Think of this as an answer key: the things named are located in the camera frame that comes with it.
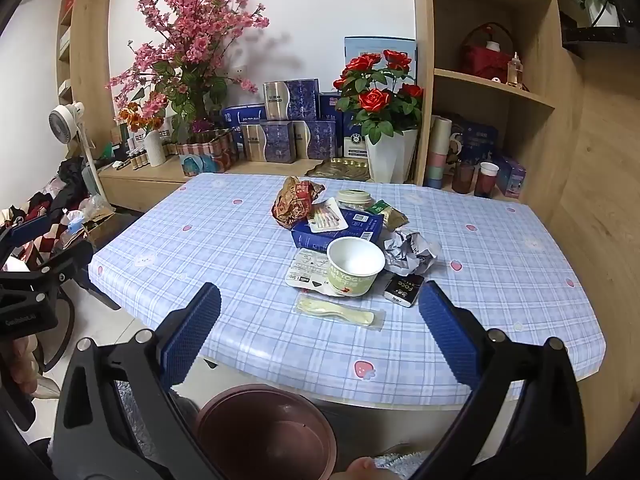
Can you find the brown plastic bin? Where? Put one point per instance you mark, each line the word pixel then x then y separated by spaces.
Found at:
pixel 260 435

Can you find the clear glass bottle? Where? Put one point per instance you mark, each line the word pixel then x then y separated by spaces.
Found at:
pixel 515 72

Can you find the red cup white rim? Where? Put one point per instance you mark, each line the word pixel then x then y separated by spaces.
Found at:
pixel 486 180

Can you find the flat blue carton box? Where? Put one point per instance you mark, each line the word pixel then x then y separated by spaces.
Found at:
pixel 360 227

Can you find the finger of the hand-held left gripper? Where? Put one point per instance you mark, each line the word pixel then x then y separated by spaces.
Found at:
pixel 67 262
pixel 22 232

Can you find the cream round lid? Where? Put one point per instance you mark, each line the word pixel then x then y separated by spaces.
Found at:
pixel 352 197

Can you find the blue cartoon box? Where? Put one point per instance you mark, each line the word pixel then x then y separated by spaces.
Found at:
pixel 477 140

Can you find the small card with sticks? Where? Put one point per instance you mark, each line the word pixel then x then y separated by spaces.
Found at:
pixel 327 217

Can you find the gold tray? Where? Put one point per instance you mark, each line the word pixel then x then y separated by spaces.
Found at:
pixel 340 169

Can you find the blue white flat box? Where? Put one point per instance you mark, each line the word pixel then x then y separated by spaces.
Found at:
pixel 242 117

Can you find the light blue small box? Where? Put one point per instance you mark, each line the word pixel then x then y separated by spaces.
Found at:
pixel 512 177

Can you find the navy box red logo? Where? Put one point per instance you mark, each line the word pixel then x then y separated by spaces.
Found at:
pixel 330 107

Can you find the small black box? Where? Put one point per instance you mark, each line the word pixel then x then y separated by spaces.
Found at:
pixel 402 290

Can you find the white vase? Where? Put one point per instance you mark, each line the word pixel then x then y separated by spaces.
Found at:
pixel 156 150

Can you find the plaid flower planter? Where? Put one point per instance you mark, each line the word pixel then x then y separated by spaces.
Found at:
pixel 205 157

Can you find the row of small bottles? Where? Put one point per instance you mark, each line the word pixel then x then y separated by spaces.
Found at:
pixel 137 159

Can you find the orange artificial flowers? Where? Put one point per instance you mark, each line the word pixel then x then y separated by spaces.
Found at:
pixel 142 117

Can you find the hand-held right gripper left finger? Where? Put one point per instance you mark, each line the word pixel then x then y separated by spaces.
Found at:
pixel 192 332

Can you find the blue plaid tablecloth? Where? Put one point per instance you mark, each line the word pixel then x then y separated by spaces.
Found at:
pixel 240 240

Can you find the stack of pastel cups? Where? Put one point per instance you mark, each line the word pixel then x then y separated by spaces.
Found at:
pixel 437 155

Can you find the person's left hand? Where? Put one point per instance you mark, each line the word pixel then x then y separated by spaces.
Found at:
pixel 22 365

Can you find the pink artificial blossom branches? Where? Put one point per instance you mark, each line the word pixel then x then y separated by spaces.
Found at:
pixel 195 35

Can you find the white printed paper lid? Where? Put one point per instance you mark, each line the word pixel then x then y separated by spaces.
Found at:
pixel 305 267

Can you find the green gold sachet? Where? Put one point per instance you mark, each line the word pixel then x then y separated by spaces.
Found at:
pixel 395 217

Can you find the white standing fan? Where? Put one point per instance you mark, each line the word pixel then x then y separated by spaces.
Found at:
pixel 67 120

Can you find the dark red plastic cup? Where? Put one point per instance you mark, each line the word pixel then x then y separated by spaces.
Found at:
pixel 463 177

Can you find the blue box round emblem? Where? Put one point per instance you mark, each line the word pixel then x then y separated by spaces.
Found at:
pixel 354 142

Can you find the brown snack wrapper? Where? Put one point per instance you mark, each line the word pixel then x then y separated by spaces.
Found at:
pixel 295 200

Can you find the wooden shelf unit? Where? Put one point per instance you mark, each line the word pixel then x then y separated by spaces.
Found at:
pixel 495 87

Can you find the white flower pot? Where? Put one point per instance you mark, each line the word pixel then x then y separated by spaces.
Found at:
pixel 390 157

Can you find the crumpled silver paper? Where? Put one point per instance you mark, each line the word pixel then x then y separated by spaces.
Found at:
pixel 407 255

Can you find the white yogurt cup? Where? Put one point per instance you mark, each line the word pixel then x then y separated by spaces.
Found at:
pixel 350 280

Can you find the pile of clothes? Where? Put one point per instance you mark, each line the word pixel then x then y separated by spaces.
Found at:
pixel 65 185

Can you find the red gift basket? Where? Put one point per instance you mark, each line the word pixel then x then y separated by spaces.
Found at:
pixel 482 60

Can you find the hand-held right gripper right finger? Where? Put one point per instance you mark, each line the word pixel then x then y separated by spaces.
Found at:
pixel 450 335

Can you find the red artificial rose plant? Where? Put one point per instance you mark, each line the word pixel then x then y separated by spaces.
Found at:
pixel 380 95

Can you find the cream plastic spork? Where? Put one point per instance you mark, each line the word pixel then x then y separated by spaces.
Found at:
pixel 340 312

